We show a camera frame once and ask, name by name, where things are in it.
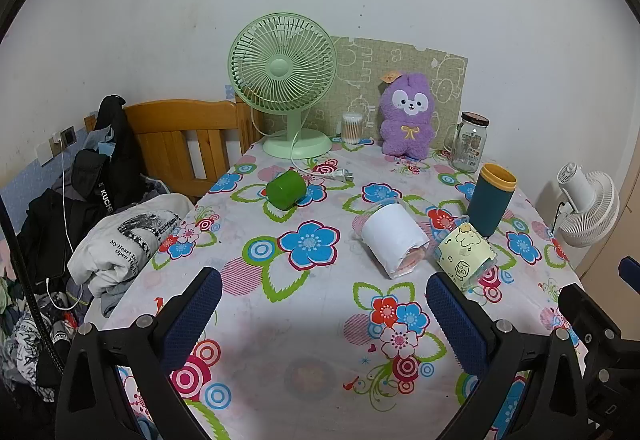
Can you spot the green patterned board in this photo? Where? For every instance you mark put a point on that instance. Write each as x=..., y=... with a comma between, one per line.
x=445, y=70

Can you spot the white printed shirt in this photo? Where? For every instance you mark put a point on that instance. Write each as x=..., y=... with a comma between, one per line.
x=130, y=240

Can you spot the wooden headboard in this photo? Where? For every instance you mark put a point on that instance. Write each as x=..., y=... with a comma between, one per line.
x=170, y=120

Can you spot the yellow cartoon print cup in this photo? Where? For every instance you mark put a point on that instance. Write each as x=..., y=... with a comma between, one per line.
x=462, y=255

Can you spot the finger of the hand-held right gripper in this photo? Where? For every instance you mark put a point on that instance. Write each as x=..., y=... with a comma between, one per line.
x=592, y=315
x=631, y=267

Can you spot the floral tablecloth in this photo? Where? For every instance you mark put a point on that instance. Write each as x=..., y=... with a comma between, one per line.
x=310, y=310

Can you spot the dark jacket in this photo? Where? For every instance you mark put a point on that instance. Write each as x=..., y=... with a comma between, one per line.
x=45, y=230

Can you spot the white clip fan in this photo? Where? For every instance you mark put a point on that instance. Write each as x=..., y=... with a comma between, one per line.
x=592, y=205

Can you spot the glass jar mug with lid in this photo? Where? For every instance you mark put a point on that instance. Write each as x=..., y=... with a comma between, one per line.
x=470, y=145

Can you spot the pile of clothes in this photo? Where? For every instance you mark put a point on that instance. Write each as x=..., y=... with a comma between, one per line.
x=25, y=340

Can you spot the black bag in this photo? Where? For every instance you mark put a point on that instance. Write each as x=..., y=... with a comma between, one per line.
x=120, y=155

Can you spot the dark teal yellow-rimmed tumbler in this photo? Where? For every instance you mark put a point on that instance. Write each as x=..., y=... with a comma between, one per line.
x=487, y=207

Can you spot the wall socket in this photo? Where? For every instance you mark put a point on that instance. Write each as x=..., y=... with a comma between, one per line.
x=68, y=135

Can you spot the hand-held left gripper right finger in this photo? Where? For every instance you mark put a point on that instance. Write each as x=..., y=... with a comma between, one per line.
x=452, y=315

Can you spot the green cup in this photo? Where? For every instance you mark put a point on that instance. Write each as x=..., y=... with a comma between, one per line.
x=284, y=190

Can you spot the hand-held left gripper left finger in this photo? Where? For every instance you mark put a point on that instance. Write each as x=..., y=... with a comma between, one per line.
x=200, y=305

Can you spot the white paper-wrapped clear cup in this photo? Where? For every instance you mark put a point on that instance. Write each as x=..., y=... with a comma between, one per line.
x=392, y=237

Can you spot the purple plush toy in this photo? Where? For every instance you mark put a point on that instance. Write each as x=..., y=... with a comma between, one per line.
x=406, y=125

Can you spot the cotton swab jar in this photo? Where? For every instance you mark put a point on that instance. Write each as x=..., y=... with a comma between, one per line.
x=352, y=127

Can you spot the green desk fan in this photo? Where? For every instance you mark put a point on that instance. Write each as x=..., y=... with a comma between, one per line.
x=280, y=67

